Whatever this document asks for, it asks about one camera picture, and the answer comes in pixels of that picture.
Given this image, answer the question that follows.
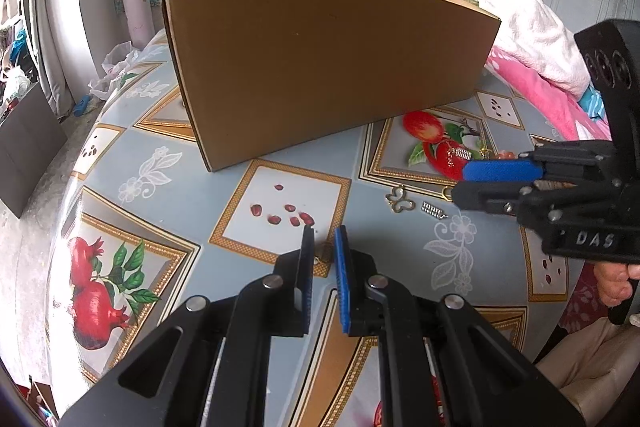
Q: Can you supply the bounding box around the dark grey cabinet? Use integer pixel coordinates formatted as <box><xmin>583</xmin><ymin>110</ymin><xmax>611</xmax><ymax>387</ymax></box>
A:
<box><xmin>0</xmin><ymin>82</ymin><xmax>68</xmax><ymax>218</ymax></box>

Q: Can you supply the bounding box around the gold butterfly clasp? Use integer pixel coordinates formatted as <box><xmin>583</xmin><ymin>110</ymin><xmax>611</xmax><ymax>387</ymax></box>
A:
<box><xmin>385</xmin><ymin>186</ymin><xmax>416</xmax><ymax>214</ymax></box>

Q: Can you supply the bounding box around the grey curtain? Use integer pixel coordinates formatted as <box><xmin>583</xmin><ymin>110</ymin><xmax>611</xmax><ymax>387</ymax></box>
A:
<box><xmin>22</xmin><ymin>0</ymin><xmax>98</xmax><ymax>118</ymax></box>

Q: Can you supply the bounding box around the white fluffy towel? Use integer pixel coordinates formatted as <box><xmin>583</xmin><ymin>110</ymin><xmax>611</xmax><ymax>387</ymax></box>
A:
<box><xmin>462</xmin><ymin>0</ymin><xmax>591</xmax><ymax>95</ymax></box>

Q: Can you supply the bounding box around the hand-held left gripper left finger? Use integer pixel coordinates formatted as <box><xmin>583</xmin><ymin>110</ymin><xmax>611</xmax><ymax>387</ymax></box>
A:
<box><xmin>59</xmin><ymin>224</ymin><xmax>316</xmax><ymax>427</ymax></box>

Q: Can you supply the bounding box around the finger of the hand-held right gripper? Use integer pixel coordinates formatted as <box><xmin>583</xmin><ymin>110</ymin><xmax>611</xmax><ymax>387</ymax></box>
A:
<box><xmin>452</xmin><ymin>179</ymin><xmax>626</xmax><ymax>220</ymax></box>
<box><xmin>461</xmin><ymin>141</ymin><xmax>621</xmax><ymax>182</ymax></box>

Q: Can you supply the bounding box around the person's beige clothing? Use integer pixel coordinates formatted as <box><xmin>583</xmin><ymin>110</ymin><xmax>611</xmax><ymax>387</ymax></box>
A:
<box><xmin>535</xmin><ymin>317</ymin><xmax>640</xmax><ymax>427</ymax></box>

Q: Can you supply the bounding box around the pale pink roll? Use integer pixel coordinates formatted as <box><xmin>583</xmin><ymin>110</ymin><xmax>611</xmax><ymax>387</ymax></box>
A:
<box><xmin>119</xmin><ymin>0</ymin><xmax>156</xmax><ymax>49</ymax></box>

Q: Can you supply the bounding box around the person's right hand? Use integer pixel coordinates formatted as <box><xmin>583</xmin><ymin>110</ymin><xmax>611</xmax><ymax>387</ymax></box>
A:
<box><xmin>594</xmin><ymin>262</ymin><xmax>640</xmax><ymax>308</ymax></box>

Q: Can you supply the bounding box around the brown cardboard box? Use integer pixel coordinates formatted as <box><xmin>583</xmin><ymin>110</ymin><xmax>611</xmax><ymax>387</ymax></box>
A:
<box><xmin>161</xmin><ymin>0</ymin><xmax>502</xmax><ymax>172</ymax></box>

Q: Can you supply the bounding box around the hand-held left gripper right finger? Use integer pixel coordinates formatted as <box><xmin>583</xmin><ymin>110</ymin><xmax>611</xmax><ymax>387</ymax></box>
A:
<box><xmin>334</xmin><ymin>225</ymin><xmax>586</xmax><ymax>427</ymax></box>

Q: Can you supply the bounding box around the white plastic bag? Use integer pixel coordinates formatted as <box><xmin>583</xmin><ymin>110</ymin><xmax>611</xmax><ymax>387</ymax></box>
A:
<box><xmin>89</xmin><ymin>43</ymin><xmax>151</xmax><ymax>100</ymax></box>

